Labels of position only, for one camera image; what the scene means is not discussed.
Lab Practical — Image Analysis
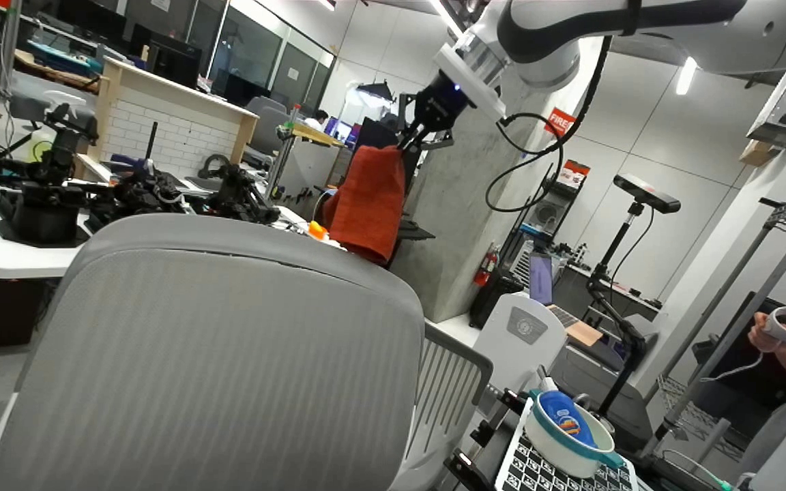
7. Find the red fire extinguisher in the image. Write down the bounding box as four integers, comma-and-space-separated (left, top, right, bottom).
472, 246, 500, 286

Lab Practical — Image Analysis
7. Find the red-orange towel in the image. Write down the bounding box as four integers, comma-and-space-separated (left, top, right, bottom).
317, 145, 408, 265

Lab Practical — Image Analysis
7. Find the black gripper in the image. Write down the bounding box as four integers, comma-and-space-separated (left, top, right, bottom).
399, 74, 472, 151

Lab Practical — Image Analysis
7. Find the black equipment on desk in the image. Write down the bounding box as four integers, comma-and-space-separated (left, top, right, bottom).
0, 103, 281, 248

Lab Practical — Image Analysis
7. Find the white pegboard crate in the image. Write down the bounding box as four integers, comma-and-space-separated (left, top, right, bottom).
92, 59, 259, 177

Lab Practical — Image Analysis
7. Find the grey mesh office chair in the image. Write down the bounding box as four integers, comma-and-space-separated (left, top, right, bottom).
0, 216, 423, 491

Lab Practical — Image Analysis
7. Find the black white dish rack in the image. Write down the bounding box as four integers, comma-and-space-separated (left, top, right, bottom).
491, 404, 652, 491

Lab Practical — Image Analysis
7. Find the metal wire shelf rack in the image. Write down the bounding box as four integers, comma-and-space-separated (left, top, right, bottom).
648, 201, 786, 450

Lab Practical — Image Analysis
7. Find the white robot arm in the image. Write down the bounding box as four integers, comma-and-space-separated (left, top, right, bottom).
412, 0, 786, 134

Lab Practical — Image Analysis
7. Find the white plastic jug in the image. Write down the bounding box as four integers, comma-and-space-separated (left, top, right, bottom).
476, 294, 569, 389

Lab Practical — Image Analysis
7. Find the camera on black stand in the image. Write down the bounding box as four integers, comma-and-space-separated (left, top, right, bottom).
585, 171, 685, 419

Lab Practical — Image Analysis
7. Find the white blue bowl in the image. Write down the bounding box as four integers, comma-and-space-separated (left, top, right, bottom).
524, 389, 620, 477

